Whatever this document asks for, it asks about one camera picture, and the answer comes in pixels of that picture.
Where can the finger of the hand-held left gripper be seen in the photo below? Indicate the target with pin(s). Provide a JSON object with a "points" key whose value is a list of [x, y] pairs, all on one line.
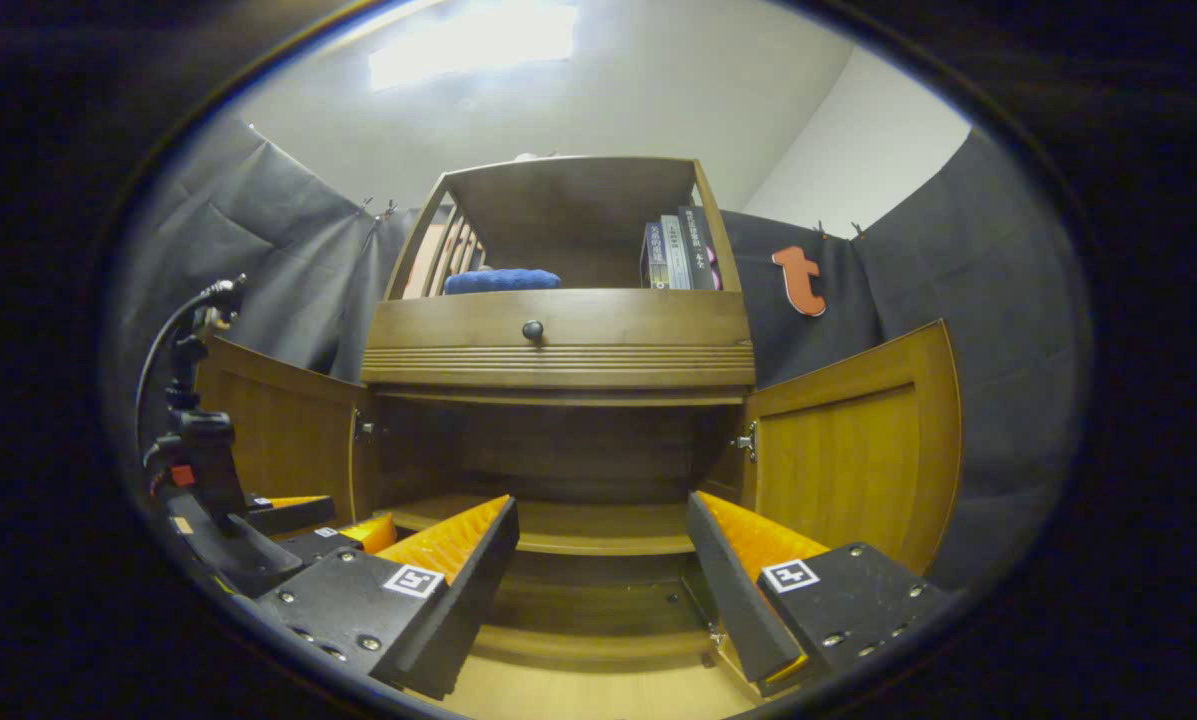
{"points": [[343, 540], [293, 513]]}

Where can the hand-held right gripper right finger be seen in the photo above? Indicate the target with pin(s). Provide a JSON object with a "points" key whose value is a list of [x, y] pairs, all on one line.
{"points": [[733, 590]]}

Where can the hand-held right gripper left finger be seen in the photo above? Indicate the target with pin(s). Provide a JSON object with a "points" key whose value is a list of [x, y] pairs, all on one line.
{"points": [[458, 610]]}

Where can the wooden shoe cabinet door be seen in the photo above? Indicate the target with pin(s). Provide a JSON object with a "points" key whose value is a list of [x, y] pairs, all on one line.
{"points": [[288, 430], [858, 460]]}

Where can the black drawer knob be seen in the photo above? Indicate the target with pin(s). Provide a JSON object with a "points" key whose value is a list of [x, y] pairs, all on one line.
{"points": [[532, 329]]}

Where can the blue folded towel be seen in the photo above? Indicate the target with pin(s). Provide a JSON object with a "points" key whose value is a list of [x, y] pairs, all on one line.
{"points": [[503, 281]]}

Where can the dark blue book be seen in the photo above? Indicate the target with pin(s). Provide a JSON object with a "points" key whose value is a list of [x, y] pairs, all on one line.
{"points": [[655, 260]]}

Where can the grey book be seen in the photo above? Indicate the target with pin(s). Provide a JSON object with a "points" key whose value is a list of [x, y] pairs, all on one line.
{"points": [[676, 255]]}

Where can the black book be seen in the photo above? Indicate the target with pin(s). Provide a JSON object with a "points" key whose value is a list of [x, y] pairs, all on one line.
{"points": [[698, 250]]}

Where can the black backdrop cloth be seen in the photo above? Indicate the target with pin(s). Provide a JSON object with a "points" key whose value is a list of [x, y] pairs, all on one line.
{"points": [[1018, 350]]}

